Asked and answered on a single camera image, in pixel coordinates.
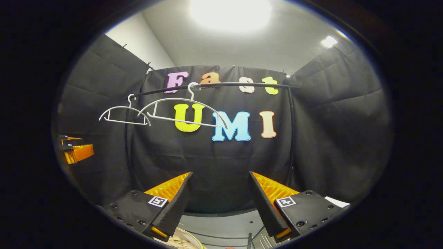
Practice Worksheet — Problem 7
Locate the black backdrop cloth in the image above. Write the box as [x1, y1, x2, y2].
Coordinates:
[55, 35, 393, 215]

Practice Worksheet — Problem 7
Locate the small white clothes hanger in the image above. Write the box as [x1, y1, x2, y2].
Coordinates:
[99, 94, 152, 127]

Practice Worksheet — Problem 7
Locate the large white clothes hanger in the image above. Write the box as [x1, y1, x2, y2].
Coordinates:
[138, 82, 229, 130]

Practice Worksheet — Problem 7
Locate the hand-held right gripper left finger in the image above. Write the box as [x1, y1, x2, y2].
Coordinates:
[104, 172, 193, 242]

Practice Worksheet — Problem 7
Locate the white paper sheet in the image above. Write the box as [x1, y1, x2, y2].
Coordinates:
[325, 196, 351, 208]

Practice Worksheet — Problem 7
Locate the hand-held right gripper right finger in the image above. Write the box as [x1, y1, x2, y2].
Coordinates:
[248, 171, 338, 240]

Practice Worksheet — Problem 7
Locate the large ceiling light panel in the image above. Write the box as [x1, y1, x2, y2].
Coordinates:
[190, 0, 273, 34]

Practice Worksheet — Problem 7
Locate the black clothes rack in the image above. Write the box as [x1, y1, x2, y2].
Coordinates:
[123, 82, 301, 216]

